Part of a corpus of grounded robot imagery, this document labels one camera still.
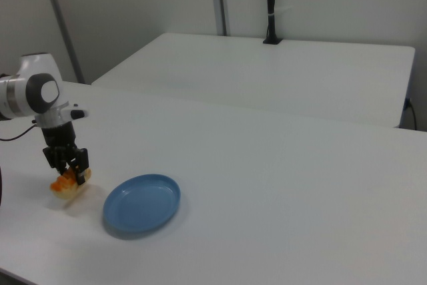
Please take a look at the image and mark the blue round plate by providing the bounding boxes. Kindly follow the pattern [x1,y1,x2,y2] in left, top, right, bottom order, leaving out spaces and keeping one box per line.
[102,174,182,234]

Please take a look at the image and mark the black cable behind side table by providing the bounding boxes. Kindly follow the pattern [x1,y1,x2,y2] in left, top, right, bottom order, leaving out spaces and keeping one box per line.
[404,97,418,131]

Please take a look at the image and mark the grey slanted partition post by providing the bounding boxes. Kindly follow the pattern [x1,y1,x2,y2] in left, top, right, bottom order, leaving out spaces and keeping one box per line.
[38,0,85,84]

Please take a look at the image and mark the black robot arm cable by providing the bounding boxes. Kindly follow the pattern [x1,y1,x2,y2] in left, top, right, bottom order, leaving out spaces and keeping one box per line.
[0,117,38,143]

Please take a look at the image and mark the yellow bread with orange topping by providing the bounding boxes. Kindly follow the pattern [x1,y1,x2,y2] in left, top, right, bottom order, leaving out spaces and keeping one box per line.
[49,168,93,201]

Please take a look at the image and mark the black camera stand pole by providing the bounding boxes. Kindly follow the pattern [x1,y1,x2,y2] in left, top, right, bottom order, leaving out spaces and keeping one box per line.
[262,0,284,46]

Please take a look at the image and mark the white side table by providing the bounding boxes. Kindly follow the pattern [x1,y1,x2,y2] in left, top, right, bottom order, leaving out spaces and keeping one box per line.
[91,32,416,129]

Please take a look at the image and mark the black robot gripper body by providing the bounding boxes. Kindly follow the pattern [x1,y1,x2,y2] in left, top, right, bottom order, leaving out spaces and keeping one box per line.
[41,123,90,171]

